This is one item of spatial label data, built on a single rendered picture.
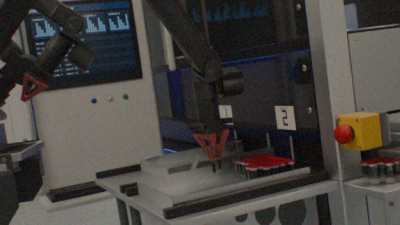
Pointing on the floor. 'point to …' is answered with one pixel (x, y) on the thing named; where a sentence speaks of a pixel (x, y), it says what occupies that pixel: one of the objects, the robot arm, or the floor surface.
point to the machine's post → (335, 105)
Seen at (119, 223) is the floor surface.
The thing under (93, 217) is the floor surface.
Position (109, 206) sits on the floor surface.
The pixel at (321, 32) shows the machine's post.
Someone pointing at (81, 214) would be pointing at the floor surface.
